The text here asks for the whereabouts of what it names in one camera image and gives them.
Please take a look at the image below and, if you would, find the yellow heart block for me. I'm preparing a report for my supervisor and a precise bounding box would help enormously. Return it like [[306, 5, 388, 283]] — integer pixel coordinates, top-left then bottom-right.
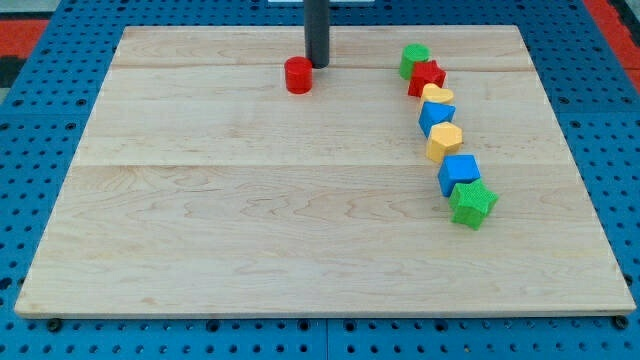
[[420, 83, 455, 105]]

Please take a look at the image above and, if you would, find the yellow hexagon block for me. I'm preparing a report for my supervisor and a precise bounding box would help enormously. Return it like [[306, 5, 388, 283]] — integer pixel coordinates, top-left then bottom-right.
[[426, 122, 463, 163]]

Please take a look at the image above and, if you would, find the green star block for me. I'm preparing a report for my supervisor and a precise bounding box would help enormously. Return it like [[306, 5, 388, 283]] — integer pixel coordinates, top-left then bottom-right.
[[449, 179, 499, 230]]

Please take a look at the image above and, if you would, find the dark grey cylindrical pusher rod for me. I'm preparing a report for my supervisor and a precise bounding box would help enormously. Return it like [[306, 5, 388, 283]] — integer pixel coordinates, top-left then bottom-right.
[[303, 0, 330, 69]]

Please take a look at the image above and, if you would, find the red star block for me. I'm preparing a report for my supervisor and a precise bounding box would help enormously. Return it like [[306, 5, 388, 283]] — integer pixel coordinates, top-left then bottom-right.
[[407, 60, 446, 97]]

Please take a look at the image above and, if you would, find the green cylinder block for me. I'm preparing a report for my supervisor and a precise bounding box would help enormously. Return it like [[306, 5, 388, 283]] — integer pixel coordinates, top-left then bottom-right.
[[399, 43, 431, 80]]

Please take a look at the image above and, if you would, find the blue triangle block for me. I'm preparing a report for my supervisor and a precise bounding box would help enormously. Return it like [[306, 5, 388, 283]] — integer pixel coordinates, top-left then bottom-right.
[[418, 101, 456, 137]]

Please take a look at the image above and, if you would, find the light wooden board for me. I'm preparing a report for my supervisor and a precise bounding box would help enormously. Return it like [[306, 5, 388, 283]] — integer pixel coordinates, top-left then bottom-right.
[[15, 25, 635, 319]]

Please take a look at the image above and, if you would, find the blue cube block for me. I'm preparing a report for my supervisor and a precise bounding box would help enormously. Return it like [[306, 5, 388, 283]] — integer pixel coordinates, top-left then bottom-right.
[[437, 154, 481, 197]]

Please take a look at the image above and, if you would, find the red cylinder block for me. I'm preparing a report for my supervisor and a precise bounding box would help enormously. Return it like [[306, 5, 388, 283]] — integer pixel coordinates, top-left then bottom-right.
[[284, 56, 313, 94]]

